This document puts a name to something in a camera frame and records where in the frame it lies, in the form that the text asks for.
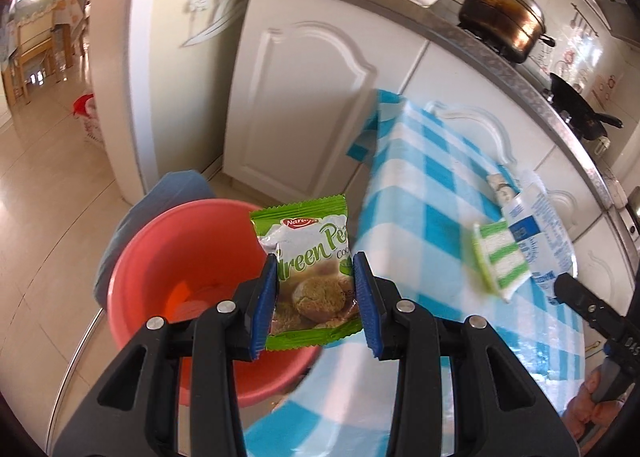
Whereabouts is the blue checkered tablecloth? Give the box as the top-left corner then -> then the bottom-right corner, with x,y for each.
242,89 -> 588,457

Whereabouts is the white bottle with blue label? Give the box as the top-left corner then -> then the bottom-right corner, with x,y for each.
500,172 -> 576,308

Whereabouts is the white cabinet door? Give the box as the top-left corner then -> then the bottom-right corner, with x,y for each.
222,0 -> 431,195
395,42 -> 576,188
542,144 -> 618,258

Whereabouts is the dark metal cooking pot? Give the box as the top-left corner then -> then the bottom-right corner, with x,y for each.
457,0 -> 557,65

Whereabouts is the black wok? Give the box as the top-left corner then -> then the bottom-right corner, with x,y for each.
547,73 -> 625,142

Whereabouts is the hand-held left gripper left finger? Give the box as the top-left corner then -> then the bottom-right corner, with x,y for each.
52,253 -> 281,457

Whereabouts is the white wall hook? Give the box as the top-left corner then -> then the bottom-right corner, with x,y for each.
182,0 -> 211,45

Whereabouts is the wooden chair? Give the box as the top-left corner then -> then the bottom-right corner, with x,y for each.
0,22 -> 56,102

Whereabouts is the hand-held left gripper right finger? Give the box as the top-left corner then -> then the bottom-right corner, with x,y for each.
351,252 -> 583,457

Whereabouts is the person's right hand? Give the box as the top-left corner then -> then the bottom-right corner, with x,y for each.
564,366 -> 628,444

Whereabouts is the red basket by fridge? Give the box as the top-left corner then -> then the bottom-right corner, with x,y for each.
74,93 -> 106,145

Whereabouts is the green striped white packet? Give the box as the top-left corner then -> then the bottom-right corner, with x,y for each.
472,219 -> 531,303

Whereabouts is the green cookie packet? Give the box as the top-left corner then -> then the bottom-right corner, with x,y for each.
249,194 -> 363,352

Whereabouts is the small white wrapper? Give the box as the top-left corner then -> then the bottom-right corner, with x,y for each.
486,172 -> 518,208

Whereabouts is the red plastic bucket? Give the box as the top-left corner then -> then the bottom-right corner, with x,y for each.
106,198 -> 321,408

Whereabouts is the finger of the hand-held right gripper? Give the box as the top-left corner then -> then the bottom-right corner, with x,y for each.
554,273 -> 615,338

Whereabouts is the dining table with cloth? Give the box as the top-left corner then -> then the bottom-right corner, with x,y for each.
10,0 -> 86,68

